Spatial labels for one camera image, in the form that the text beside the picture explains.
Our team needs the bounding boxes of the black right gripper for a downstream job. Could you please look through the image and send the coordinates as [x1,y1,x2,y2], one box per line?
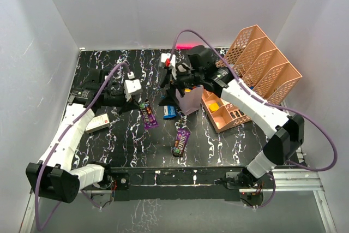
[159,65,204,106]

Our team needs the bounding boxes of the blue oreo snack pack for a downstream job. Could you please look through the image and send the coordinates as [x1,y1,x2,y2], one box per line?
[163,105,177,120]

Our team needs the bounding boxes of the lilac paper bag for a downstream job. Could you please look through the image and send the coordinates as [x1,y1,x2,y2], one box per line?
[176,86,203,116]

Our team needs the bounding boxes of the purple m&m's bag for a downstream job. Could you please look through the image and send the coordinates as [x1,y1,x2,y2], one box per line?
[171,128,190,157]
[139,100,159,130]

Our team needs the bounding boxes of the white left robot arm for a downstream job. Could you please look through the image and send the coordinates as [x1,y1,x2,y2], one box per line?
[26,69,142,203]

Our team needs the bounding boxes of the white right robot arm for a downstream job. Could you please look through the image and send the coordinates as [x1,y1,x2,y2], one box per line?
[159,45,304,188]

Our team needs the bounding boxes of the white cardboard box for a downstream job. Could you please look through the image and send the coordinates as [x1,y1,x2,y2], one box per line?
[85,113,110,134]

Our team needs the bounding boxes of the pink tape marker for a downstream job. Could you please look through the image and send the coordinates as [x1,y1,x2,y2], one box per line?
[176,45,195,50]

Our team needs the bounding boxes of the peach plastic desk organizer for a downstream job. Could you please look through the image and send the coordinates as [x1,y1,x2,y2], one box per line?
[201,25,302,133]

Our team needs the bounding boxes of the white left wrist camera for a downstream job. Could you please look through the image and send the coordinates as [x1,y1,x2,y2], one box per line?
[124,71,142,101]

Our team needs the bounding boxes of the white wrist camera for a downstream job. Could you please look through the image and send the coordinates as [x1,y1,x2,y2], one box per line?
[159,53,177,79]
[124,71,142,101]

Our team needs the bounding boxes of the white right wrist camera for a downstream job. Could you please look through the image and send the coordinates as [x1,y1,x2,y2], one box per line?
[159,53,177,79]

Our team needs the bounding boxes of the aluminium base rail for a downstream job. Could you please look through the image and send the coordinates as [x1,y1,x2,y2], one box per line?
[19,169,336,233]

